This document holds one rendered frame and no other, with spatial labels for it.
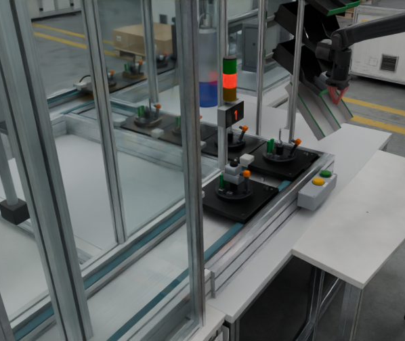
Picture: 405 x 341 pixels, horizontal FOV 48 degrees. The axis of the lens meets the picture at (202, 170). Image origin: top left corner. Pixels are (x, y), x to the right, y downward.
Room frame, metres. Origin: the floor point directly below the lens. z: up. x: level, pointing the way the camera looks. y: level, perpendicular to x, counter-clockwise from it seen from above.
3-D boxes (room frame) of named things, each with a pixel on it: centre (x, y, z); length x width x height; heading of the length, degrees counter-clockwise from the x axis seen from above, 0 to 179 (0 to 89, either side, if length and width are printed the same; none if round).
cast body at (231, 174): (1.42, -0.10, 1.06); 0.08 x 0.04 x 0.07; 52
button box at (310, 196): (1.49, -0.44, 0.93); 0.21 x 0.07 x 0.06; 143
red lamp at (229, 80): (1.61, -0.11, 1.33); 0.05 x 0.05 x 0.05
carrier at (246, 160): (1.69, -0.32, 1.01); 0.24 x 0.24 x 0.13; 53
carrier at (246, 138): (1.83, -0.12, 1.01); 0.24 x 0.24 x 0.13; 53
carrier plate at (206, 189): (1.42, -0.11, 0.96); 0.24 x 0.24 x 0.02; 53
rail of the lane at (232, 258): (1.38, -0.27, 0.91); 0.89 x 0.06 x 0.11; 143
